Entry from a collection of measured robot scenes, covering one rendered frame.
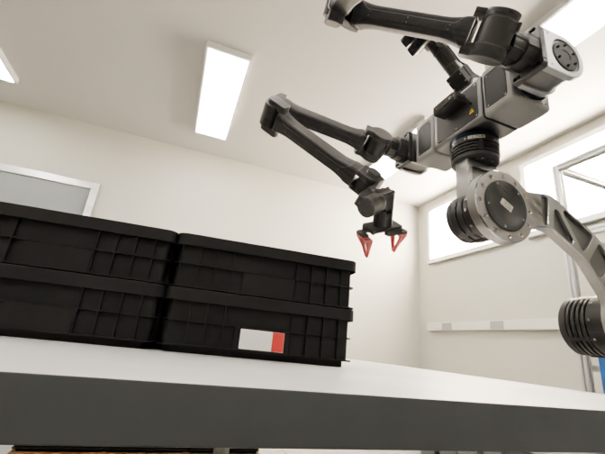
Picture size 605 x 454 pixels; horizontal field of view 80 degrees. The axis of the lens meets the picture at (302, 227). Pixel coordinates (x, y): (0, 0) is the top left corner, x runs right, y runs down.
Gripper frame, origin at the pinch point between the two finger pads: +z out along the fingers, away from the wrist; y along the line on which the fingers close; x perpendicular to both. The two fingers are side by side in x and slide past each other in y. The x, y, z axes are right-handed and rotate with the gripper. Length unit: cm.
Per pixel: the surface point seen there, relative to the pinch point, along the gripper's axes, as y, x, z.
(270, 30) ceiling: -22, -186, -79
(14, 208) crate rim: 85, 7, -29
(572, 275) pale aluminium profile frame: -152, -29, 58
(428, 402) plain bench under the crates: 39, 66, -24
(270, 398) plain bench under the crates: 52, 65, -29
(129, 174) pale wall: 98, -332, 45
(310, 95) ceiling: -65, -218, -34
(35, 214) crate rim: 81, 8, -27
